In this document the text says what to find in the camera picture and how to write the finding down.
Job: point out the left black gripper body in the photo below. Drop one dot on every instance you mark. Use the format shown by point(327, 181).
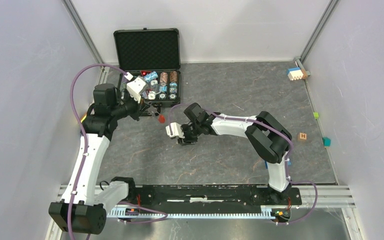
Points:
point(140, 104)

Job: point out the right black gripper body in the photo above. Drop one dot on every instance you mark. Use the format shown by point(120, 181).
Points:
point(190, 136)

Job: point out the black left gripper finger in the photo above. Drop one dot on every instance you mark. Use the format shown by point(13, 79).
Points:
point(152, 108)
point(146, 114)

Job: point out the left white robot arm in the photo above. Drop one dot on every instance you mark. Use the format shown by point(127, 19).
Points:
point(80, 209)

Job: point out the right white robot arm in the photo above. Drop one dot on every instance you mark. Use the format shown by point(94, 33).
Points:
point(268, 137)

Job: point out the black poker chip case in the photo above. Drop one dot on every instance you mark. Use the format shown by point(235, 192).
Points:
point(142, 51)

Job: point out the yellow orange toy block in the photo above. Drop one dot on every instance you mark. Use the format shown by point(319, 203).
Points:
point(83, 118)

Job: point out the wooden letter H cube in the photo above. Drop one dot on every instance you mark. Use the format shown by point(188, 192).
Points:
point(302, 136)

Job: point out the white blue brown brick block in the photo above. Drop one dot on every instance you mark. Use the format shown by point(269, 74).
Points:
point(297, 73)

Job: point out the small green cube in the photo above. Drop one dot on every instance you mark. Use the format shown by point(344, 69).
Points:
point(316, 115)

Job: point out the small teal cube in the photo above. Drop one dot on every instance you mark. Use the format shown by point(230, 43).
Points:
point(326, 141)

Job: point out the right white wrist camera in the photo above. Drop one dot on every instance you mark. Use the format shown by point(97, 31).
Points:
point(174, 130)

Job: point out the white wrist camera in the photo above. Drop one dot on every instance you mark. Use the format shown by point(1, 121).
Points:
point(174, 130)
point(135, 86)

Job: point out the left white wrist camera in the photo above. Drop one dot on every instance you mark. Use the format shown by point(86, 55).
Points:
point(135, 86)

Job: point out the white slotted cable duct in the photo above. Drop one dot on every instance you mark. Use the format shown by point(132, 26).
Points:
point(121, 212)

